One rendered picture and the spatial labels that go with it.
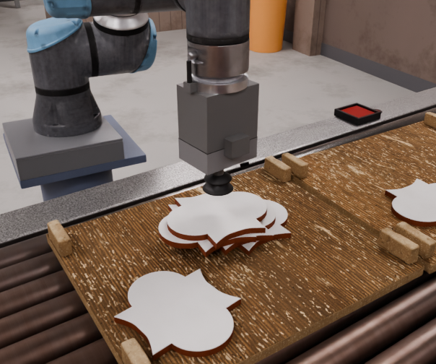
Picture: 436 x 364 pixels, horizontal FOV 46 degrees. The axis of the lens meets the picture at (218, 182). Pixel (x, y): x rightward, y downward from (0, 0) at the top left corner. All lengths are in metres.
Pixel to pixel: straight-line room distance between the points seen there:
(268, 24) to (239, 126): 4.58
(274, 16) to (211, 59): 4.62
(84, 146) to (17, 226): 0.29
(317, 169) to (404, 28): 3.59
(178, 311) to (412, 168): 0.55
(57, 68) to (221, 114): 0.56
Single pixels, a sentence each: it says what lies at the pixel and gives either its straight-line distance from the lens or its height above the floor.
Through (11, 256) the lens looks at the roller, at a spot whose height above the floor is 0.91.
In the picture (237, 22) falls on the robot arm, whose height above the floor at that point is 1.25.
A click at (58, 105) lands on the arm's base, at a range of 1.14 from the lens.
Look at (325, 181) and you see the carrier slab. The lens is 0.91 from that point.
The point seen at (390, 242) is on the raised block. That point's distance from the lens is 0.75.
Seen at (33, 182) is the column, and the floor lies 0.86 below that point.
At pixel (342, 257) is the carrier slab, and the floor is 0.94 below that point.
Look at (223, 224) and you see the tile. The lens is 0.70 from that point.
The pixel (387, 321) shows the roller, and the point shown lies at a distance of 0.68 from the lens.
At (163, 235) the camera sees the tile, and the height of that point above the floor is 0.97.
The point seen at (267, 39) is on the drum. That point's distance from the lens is 5.25.
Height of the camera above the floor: 1.37
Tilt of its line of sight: 29 degrees down
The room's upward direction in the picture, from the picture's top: straight up
